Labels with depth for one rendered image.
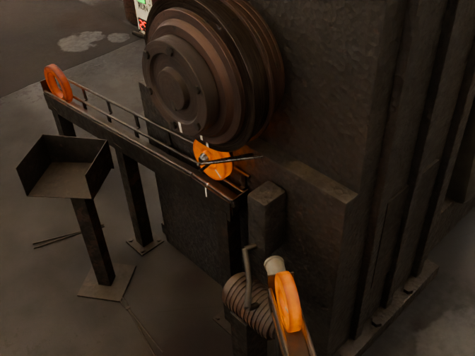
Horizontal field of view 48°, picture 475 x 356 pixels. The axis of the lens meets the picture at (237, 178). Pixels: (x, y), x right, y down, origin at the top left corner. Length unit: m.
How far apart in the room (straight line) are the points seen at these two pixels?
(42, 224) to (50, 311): 0.55
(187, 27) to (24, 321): 1.52
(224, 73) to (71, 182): 0.90
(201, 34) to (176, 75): 0.13
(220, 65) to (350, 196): 0.50
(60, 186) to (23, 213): 0.90
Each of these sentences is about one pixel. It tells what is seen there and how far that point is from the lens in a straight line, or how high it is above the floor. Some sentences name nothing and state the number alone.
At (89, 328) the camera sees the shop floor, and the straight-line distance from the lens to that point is 2.37.
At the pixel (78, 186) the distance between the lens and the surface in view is 2.05.
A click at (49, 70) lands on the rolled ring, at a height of 0.71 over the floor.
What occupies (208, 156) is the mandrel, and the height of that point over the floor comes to 0.84.
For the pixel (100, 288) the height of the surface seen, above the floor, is 0.01.
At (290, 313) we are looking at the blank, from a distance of 1.39.
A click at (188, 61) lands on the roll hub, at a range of 1.39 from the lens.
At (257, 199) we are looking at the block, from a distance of 1.59.
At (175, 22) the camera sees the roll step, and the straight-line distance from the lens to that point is 1.48.
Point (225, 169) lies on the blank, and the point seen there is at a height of 0.81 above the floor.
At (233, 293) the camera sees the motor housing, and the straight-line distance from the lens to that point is 1.72.
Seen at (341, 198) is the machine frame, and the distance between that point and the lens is 1.50.
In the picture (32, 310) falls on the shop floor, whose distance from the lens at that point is 2.51.
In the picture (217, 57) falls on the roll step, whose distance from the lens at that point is 1.39.
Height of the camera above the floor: 1.88
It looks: 41 degrees down
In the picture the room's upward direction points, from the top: 3 degrees counter-clockwise
